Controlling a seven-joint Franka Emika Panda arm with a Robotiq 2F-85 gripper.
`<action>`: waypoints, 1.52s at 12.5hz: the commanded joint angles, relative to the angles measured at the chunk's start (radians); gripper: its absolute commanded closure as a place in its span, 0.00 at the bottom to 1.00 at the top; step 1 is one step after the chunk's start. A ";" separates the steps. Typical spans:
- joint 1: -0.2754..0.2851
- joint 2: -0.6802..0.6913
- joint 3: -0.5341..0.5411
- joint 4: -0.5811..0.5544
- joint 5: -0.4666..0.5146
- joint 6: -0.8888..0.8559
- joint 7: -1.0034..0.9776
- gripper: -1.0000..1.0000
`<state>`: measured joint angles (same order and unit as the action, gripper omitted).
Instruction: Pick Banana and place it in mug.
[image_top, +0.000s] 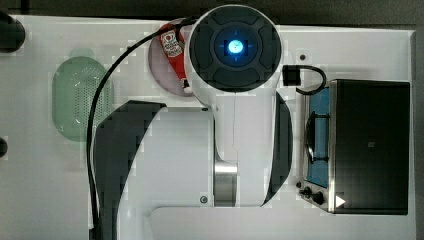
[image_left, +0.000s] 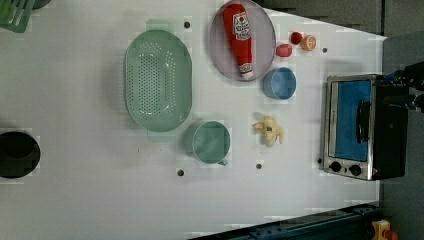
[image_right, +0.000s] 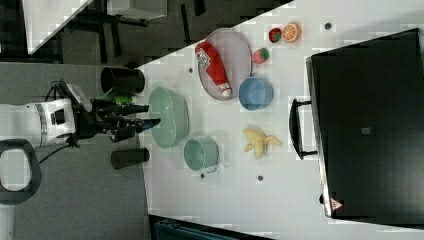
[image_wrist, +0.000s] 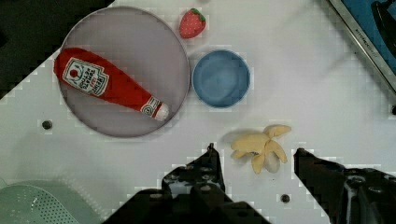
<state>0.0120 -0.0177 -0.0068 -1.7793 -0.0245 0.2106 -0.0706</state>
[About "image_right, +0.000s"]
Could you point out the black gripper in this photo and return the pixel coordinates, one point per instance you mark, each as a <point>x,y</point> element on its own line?
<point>97,117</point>

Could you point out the yellow plush peeled banana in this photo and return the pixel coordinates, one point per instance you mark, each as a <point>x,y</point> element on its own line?
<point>258,142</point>

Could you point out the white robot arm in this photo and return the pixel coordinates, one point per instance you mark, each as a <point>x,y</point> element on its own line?
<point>66,121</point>

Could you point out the green mug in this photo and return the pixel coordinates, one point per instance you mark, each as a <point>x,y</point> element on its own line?
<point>201,154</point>

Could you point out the black cylindrical cup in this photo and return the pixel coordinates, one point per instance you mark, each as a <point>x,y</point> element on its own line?
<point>122,81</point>

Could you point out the green perforated colander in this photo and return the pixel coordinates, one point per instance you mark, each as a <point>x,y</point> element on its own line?
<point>171,109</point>

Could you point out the red plush ketchup bottle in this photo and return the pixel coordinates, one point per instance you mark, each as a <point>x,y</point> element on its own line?
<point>210,60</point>

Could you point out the grey round plate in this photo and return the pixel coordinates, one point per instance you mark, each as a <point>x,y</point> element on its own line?
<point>235,54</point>

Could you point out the blue bowl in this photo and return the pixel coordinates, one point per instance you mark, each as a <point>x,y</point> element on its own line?
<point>255,93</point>

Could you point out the pink plush strawberry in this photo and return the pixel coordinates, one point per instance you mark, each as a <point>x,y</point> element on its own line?
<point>260,56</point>

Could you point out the dark red plush strawberry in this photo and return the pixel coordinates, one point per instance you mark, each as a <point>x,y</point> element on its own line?
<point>275,35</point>

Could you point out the orange slice toy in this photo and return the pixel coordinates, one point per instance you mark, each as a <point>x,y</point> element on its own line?
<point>291,32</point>

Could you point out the black toaster oven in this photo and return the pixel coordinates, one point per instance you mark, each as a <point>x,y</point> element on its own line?
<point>368,116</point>

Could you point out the black cylinder post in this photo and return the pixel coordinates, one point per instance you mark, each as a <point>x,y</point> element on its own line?
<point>125,158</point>

